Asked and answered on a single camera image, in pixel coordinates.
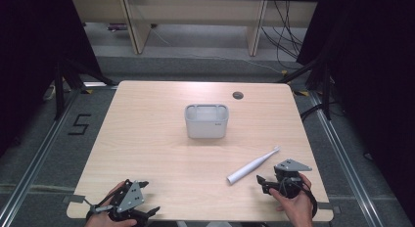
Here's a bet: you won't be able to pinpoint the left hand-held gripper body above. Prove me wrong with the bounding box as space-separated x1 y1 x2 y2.
107 179 149 225

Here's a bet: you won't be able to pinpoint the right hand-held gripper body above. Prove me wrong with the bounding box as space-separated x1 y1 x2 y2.
272 159 313 200

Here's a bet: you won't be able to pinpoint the white electric toothbrush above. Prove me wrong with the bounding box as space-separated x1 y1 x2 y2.
226 146 281 186

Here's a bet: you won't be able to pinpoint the grey plastic holder box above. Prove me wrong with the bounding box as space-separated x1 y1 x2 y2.
184 103 230 140

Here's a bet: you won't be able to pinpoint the person's right hand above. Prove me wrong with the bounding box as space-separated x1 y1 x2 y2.
268 172 315 227

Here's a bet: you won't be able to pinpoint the person's left hand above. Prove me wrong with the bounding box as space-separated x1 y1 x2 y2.
84 180 138 227

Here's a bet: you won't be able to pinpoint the black metal stand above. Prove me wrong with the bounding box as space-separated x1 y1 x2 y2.
53 55 118 121
277 55 334 121

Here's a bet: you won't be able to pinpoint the black curtain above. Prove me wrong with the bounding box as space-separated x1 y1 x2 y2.
0 0 103 157
296 0 415 218

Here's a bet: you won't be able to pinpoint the light wooden furniture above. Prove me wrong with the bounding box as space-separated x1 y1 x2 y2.
70 0 319 58

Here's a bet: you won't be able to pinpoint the metal floor rail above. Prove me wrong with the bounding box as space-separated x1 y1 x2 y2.
0 86 82 227
307 89 380 227

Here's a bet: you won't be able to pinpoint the black floor cable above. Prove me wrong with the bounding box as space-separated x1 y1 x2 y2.
300 103 327 122

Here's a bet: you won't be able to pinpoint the white coiled cable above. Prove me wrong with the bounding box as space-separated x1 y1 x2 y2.
42 84 67 103

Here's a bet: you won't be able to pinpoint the black hanging cables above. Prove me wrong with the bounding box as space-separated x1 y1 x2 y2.
260 0 304 70

